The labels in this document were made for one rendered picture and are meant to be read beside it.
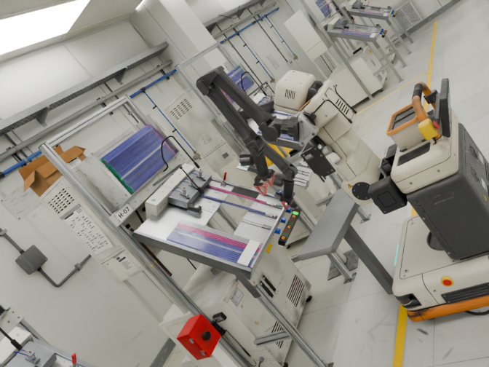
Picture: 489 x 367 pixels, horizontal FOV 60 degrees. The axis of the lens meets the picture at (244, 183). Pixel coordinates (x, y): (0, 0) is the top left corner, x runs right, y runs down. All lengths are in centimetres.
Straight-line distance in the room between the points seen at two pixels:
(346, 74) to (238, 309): 497
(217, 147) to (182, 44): 234
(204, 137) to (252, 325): 176
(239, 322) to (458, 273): 120
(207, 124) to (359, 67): 366
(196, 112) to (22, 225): 169
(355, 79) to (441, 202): 510
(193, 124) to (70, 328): 192
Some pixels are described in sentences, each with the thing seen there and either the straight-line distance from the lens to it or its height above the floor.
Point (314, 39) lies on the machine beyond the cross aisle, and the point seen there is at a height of 124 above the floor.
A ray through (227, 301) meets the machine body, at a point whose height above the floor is 59.
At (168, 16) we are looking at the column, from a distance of 578.
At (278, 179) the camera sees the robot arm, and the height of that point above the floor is 94.
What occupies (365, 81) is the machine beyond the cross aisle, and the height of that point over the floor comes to 27.
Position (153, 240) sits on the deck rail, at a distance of 244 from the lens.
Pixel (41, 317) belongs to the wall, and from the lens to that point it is 376.
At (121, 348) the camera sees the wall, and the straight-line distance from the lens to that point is 400.
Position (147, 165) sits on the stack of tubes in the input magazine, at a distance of 269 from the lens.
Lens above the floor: 151
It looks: 11 degrees down
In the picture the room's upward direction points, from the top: 40 degrees counter-clockwise
